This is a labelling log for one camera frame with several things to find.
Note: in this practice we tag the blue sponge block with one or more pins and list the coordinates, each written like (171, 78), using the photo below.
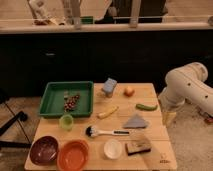
(109, 86)

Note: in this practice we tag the small white bowl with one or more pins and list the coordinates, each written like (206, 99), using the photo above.
(113, 149)

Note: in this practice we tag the wooden felt eraser block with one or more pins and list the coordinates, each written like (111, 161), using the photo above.
(137, 146)

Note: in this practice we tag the green plastic tray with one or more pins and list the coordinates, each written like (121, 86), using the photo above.
(56, 93)

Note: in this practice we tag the red grape bunch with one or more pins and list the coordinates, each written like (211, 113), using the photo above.
(71, 103)

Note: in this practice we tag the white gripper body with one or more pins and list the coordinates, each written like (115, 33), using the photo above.
(167, 117)

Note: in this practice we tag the black tripod stand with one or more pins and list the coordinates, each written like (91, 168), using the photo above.
(19, 117)

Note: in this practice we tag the orange round fruit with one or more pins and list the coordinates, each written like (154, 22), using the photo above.
(129, 91)

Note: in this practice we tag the orange bowl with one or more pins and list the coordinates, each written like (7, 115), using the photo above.
(73, 156)

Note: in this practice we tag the small green cup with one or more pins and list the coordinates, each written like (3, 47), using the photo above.
(66, 122)

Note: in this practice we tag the dark purple bowl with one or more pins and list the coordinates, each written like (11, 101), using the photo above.
(44, 150)

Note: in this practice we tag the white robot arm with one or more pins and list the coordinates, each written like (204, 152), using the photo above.
(186, 83)

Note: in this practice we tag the grey folded cloth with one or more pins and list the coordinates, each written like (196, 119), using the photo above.
(135, 122)

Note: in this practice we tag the yellow banana toy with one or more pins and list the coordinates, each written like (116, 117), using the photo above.
(107, 113)

